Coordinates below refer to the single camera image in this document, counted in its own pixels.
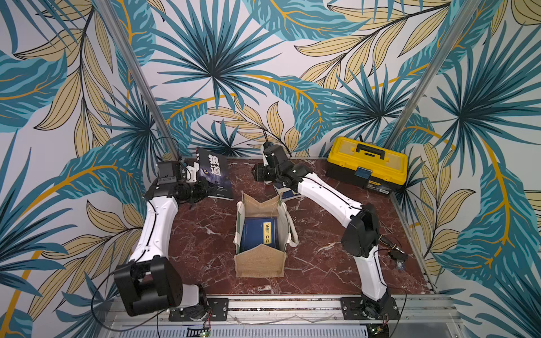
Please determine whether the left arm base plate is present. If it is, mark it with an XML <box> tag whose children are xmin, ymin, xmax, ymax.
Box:
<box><xmin>168</xmin><ymin>297</ymin><xmax>229</xmax><ymax>323</ymax></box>

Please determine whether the blue book middle stack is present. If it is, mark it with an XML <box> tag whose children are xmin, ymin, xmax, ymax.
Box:
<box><xmin>273</xmin><ymin>184</ymin><xmax>301</xmax><ymax>201</ymax></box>

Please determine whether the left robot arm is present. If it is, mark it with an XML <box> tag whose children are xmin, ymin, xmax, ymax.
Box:
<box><xmin>114</xmin><ymin>178</ymin><xmax>216</xmax><ymax>321</ymax></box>

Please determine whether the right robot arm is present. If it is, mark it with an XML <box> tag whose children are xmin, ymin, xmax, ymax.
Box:
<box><xmin>252</xmin><ymin>141</ymin><xmax>409</xmax><ymax>318</ymax></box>

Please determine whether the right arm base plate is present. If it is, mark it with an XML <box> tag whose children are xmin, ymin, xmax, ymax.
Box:
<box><xmin>340</xmin><ymin>296</ymin><xmax>400</xmax><ymax>321</ymax></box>

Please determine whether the small black gold connector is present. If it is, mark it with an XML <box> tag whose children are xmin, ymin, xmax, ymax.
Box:
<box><xmin>378</xmin><ymin>235</ymin><xmax>409</xmax><ymax>271</ymax></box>

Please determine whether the dark wolf cover book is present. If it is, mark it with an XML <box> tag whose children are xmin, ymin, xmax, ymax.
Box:
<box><xmin>196</xmin><ymin>147</ymin><xmax>234</xmax><ymax>201</ymax></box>

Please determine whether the green burlap Christmas bag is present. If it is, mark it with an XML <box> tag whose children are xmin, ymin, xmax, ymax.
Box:
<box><xmin>233</xmin><ymin>193</ymin><xmax>299</xmax><ymax>278</ymax></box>

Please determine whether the yellow black toolbox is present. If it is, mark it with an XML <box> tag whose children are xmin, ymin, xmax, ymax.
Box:
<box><xmin>326</xmin><ymin>137</ymin><xmax>408</xmax><ymax>195</ymax></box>

